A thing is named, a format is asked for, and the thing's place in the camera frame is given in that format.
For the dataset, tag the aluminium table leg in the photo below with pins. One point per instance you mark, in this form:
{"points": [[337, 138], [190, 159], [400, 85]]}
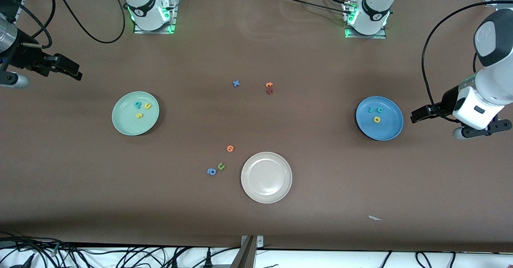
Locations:
{"points": [[245, 256]]}

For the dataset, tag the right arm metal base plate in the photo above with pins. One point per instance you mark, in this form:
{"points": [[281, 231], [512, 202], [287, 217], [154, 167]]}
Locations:
{"points": [[172, 7]]}

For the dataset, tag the beige plate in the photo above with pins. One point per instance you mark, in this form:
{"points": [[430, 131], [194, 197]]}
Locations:
{"points": [[266, 178]]}

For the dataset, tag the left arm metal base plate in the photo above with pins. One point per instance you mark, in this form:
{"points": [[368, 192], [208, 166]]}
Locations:
{"points": [[380, 35]]}

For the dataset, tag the white tape scrap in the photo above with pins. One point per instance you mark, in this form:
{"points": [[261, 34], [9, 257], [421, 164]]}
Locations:
{"points": [[374, 218]]}

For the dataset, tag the blue letter a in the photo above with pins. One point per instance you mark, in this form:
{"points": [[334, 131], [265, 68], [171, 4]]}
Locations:
{"points": [[209, 172]]}

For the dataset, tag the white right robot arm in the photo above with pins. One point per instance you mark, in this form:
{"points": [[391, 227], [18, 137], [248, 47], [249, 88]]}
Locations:
{"points": [[142, 3]]}

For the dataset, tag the small metal bracket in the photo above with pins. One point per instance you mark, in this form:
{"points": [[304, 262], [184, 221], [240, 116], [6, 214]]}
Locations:
{"points": [[259, 242]]}

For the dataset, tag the blue plate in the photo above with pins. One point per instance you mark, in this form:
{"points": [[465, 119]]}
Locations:
{"points": [[384, 129]]}

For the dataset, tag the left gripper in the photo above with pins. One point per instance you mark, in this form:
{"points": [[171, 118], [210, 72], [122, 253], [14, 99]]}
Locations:
{"points": [[446, 102]]}

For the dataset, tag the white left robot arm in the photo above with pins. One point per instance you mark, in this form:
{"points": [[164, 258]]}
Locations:
{"points": [[376, 3]]}

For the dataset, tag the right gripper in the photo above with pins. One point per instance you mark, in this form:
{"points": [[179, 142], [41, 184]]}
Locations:
{"points": [[25, 57]]}

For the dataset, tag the black power plug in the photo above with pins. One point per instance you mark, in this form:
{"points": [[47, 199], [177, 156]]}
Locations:
{"points": [[208, 260]]}

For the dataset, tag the light green plate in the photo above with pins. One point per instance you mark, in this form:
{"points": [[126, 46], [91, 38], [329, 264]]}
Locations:
{"points": [[124, 119]]}

